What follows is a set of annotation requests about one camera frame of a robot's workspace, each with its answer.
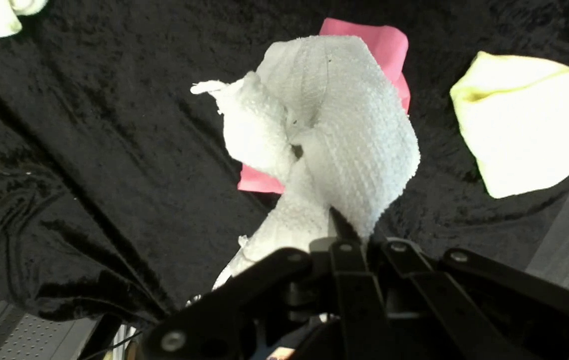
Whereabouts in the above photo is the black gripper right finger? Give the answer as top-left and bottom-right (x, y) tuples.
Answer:
(349, 232), (569, 360)

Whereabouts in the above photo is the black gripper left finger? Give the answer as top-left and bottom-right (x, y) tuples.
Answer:
(142, 206), (379, 360)

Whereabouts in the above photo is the white drawstring garment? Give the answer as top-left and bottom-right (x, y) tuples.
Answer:
(190, 35), (423, 292)

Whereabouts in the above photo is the pink cloth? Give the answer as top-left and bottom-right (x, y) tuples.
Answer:
(234, 17), (413, 199)

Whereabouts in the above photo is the yellow cloth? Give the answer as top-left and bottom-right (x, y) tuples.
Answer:
(447, 51), (569, 203)

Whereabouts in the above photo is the black velvet tablecloth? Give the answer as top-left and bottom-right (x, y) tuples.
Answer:
(0, 0), (569, 329)

